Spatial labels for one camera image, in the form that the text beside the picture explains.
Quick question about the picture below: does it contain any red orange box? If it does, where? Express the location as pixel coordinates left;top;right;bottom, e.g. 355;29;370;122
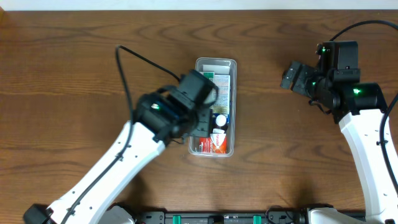
199;134;227;154

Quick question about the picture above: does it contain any dark bottle white cap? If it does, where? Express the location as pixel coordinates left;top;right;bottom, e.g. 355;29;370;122
211;114;228;134

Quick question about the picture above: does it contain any blue tall box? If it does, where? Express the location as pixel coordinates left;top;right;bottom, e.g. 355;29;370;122
205;73;231;123

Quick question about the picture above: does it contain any white green medicine box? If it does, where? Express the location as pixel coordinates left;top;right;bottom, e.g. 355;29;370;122
200;72;215;82

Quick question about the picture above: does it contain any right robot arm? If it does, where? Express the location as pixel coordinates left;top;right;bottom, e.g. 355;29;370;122
280;61;397;223

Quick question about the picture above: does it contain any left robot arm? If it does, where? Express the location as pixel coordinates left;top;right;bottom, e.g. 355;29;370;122
23;92;217;223

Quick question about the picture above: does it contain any clear plastic container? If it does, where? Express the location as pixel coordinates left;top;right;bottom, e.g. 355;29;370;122
188;57;237;157

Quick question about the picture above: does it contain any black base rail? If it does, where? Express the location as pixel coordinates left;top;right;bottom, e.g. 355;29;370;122
105;210;368;224

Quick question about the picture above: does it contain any left black cable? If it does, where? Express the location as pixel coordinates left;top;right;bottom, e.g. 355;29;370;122
60;45;182;224

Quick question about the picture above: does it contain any black cable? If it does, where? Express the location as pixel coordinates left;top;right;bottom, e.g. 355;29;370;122
60;45;182;224
328;19;398;197

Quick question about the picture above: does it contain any right black cable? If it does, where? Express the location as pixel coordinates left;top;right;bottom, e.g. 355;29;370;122
328;19;398;197

